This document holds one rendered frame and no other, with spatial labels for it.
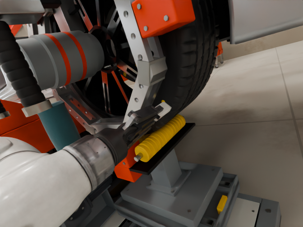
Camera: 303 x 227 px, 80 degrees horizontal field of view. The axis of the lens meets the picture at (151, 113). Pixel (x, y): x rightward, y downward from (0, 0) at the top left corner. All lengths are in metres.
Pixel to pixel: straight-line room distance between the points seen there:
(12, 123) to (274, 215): 1.13
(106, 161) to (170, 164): 0.52
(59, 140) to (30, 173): 0.37
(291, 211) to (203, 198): 0.41
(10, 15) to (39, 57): 0.15
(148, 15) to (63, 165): 0.30
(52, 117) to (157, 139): 0.34
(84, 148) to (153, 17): 0.27
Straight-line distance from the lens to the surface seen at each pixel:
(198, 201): 0.78
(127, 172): 0.67
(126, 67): 0.60
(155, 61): 0.42
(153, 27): 0.38
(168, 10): 0.36
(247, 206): 0.95
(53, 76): 0.52
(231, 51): 6.28
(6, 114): 0.69
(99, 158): 0.32
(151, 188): 0.89
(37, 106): 0.35
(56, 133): 0.66
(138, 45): 0.41
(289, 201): 1.09
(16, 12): 0.38
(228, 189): 0.89
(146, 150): 0.56
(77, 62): 0.54
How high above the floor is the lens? 0.77
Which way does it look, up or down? 16 degrees down
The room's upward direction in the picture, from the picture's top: 19 degrees counter-clockwise
